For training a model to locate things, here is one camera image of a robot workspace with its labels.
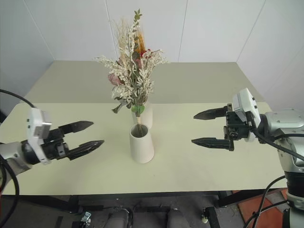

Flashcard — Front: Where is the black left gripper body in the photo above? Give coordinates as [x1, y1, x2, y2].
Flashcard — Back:
[42, 127, 71, 162]

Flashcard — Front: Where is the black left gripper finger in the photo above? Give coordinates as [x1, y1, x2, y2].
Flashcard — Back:
[58, 120, 95, 136]
[68, 140, 105, 161]

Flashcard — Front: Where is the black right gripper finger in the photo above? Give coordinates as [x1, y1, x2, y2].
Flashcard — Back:
[191, 137, 235, 152]
[193, 105, 229, 121]

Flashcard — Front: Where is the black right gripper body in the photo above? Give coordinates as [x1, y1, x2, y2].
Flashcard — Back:
[223, 103, 253, 141]

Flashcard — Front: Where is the white tapered ceramic vase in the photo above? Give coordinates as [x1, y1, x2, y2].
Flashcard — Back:
[129, 123, 155, 164]
[132, 101, 153, 130]

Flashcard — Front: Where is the dried bouquet with pink rose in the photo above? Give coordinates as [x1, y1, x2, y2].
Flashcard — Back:
[94, 26, 170, 138]

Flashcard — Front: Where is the black caster wheel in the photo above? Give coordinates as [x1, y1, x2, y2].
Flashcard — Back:
[200, 206, 216, 224]

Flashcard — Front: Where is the red floor mat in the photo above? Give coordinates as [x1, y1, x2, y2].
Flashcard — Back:
[234, 188, 290, 228]

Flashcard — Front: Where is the dried bouquet with orange wheat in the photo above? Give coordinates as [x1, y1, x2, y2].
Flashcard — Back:
[111, 8, 164, 72]

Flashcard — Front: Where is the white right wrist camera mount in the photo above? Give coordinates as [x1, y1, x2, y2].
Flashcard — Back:
[232, 87, 262, 143]

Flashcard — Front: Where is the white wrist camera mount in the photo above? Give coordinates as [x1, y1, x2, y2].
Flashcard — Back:
[232, 87, 262, 143]
[26, 107, 53, 166]

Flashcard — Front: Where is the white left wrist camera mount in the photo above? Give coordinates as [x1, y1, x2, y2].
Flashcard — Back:
[26, 107, 53, 166]

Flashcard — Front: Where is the black cable by left arm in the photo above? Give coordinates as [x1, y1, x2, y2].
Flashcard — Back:
[0, 158, 20, 228]

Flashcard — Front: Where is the black cable by arm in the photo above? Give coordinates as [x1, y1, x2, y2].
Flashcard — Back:
[241, 175, 294, 228]
[0, 158, 20, 228]

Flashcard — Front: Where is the black table frame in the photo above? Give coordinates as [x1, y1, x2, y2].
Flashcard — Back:
[0, 189, 289, 216]

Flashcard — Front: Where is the black cable by right arm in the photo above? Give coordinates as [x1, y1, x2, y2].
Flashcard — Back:
[241, 175, 294, 228]

